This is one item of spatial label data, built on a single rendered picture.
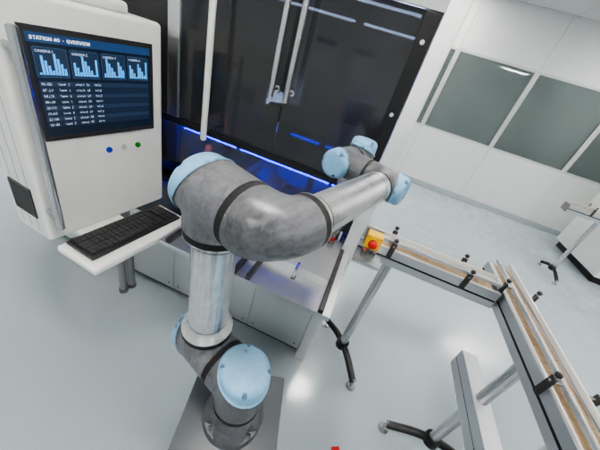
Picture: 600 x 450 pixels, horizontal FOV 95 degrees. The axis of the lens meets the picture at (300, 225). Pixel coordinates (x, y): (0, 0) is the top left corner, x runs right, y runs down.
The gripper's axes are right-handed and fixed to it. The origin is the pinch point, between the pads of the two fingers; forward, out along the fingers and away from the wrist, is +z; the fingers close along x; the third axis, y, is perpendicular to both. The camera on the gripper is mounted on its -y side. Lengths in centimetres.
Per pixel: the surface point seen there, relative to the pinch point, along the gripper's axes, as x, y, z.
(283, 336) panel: -4, -25, 95
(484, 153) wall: 194, -481, 13
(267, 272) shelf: -16.4, 7.4, 21.5
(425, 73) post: 9, -24, -55
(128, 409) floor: -58, 37, 110
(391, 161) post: 11.2, -23.9, -25.9
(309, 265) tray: -3.1, -6.1, 21.1
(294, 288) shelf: -4.5, 9.5, 21.5
